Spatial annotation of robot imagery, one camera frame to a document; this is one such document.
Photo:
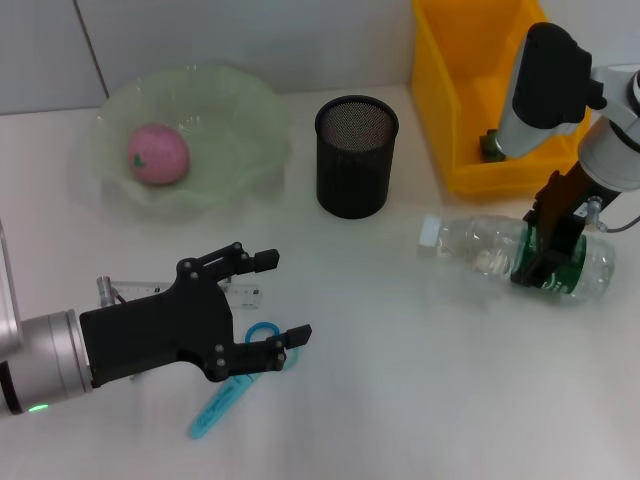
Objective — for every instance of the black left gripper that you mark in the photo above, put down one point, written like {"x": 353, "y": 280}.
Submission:
{"x": 160, "y": 330}

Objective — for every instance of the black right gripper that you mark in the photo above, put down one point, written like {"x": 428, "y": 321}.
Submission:
{"x": 582, "y": 200}

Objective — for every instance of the clear water bottle green label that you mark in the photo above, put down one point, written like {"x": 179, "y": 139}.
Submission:
{"x": 475, "y": 245}

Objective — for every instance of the green plastic scrap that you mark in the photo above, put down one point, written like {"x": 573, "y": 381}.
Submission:
{"x": 487, "y": 147}

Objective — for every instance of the pink peach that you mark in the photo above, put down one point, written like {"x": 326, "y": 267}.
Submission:
{"x": 157, "y": 155}

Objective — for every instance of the clear plastic ruler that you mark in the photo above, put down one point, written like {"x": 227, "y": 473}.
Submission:
{"x": 245, "y": 295}

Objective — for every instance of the blue scissors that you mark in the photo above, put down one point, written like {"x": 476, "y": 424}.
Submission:
{"x": 220, "y": 405}

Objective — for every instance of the green glass fruit plate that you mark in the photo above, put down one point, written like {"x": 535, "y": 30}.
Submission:
{"x": 235, "y": 125}

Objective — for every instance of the black mesh pen holder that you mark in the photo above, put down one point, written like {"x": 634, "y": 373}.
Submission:
{"x": 355, "y": 165}

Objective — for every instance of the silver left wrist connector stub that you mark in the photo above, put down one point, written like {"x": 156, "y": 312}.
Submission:
{"x": 106, "y": 289}

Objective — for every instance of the yellow plastic bin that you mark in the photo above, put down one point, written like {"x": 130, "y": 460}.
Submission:
{"x": 450, "y": 75}

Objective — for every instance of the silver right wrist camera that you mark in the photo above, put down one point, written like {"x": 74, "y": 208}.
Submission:
{"x": 545, "y": 75}

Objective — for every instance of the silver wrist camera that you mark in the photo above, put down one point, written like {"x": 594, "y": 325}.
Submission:
{"x": 7, "y": 290}
{"x": 545, "y": 75}

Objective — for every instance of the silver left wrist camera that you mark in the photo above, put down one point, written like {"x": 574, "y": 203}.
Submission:
{"x": 7, "y": 290}

